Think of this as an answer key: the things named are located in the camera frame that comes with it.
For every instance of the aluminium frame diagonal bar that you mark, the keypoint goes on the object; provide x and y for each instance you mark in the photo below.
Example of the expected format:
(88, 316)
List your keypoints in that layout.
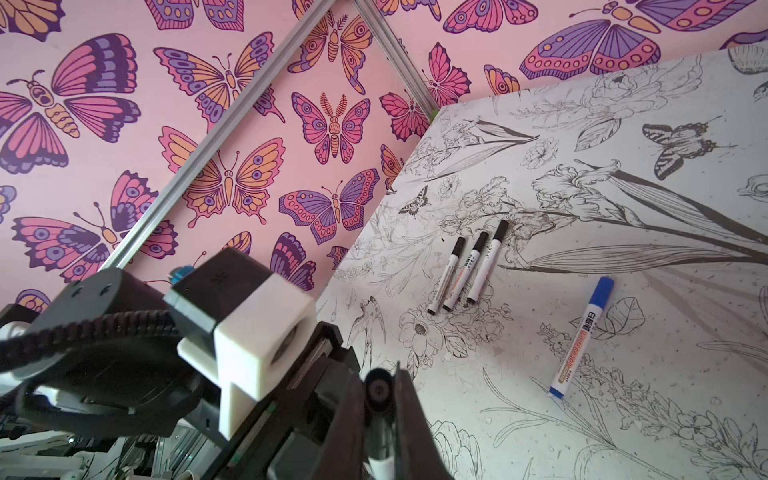
(214, 140)

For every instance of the aluminium frame left post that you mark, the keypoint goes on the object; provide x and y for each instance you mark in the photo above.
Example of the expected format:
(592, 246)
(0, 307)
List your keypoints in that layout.
(399, 59)

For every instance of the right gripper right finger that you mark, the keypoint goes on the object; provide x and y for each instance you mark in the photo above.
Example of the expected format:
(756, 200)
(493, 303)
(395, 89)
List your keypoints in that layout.
(416, 453)

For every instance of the white marker pen blue tip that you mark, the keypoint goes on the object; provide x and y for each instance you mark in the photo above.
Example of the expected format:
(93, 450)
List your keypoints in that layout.
(571, 360)

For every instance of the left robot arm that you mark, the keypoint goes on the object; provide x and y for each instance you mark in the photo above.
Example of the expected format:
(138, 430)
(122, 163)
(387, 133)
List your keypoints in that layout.
(102, 361)

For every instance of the blue pen cap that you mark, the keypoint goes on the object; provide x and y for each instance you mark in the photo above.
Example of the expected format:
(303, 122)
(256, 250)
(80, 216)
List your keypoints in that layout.
(602, 292)

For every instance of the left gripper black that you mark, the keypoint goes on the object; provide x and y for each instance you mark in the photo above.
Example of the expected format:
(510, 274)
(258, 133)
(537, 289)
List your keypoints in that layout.
(284, 434)

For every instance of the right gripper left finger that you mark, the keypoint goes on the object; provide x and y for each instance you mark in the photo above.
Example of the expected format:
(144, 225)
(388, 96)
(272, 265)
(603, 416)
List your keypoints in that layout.
(342, 435)

